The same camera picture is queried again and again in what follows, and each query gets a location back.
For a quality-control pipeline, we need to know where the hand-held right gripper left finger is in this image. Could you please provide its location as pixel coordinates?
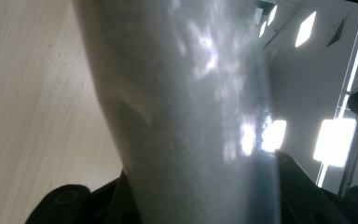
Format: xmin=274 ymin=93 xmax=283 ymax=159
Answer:
xmin=104 ymin=169 xmax=142 ymax=224

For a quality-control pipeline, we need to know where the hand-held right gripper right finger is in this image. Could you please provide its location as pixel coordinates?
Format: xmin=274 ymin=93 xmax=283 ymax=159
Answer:
xmin=275 ymin=150 xmax=353 ymax=224

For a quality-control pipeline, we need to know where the rectangular ceiling light panel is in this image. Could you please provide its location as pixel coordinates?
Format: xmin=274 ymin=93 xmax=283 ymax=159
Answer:
xmin=294 ymin=10 xmax=318 ymax=49
xmin=312 ymin=118 xmax=358 ymax=168

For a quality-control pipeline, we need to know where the ceiling air vent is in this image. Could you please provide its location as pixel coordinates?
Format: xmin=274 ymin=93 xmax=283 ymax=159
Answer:
xmin=325 ymin=19 xmax=347 ymax=48

